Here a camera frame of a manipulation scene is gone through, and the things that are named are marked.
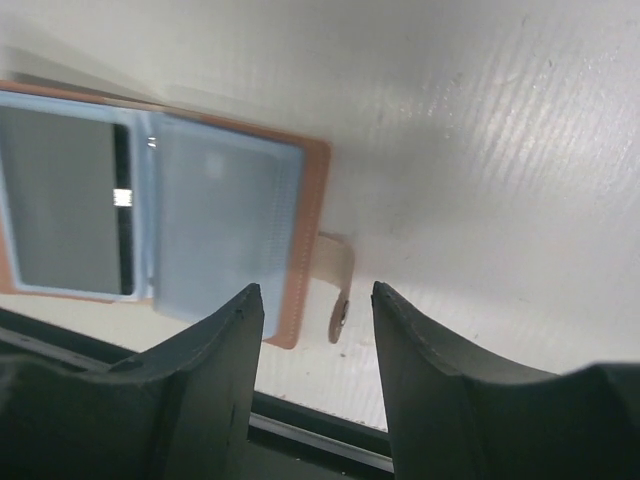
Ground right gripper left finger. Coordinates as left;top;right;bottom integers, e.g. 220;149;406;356
1;284;264;479

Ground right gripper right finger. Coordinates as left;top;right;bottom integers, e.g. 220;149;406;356
371;282;639;479

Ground tan leather card holder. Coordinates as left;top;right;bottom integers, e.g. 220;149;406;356
1;81;355;349

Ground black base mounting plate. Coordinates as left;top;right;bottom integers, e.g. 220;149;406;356
1;310;394;479

